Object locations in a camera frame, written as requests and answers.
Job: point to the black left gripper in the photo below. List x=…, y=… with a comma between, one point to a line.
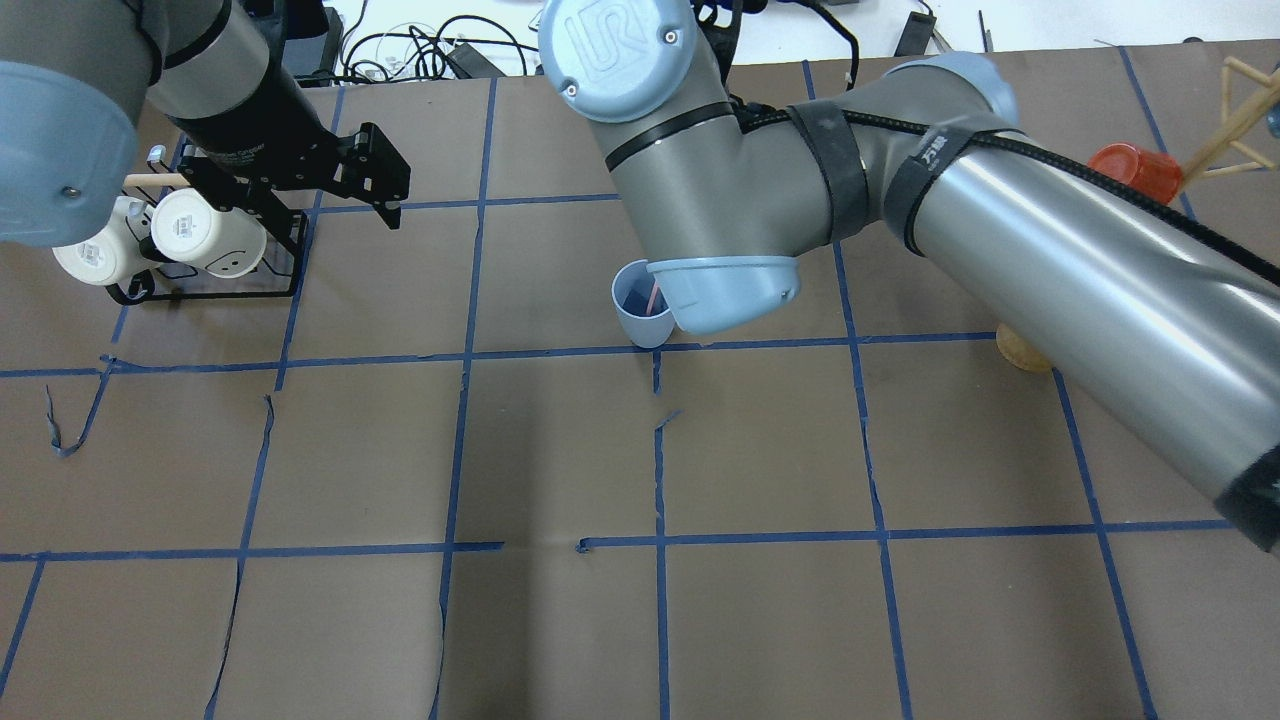
x=262, y=125

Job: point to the light blue plastic cup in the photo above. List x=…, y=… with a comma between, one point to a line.
x=628, y=288

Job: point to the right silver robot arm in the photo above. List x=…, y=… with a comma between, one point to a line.
x=1170, y=326

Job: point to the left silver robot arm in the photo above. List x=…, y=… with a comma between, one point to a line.
x=75, y=76

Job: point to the bamboo wooden cup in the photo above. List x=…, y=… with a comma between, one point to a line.
x=1020, y=353

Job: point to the orange cup on stand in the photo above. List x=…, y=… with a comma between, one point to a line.
x=1154, y=174

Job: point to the white mug near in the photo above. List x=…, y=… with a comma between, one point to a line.
x=188, y=229

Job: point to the white mug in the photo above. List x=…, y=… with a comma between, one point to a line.
x=188, y=229
x=115, y=254

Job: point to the wooden dowel rod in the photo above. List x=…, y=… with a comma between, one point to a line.
x=156, y=180

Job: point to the white mug far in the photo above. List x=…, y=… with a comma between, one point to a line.
x=115, y=254

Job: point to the wooden mug tree stand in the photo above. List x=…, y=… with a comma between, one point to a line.
x=1225, y=153

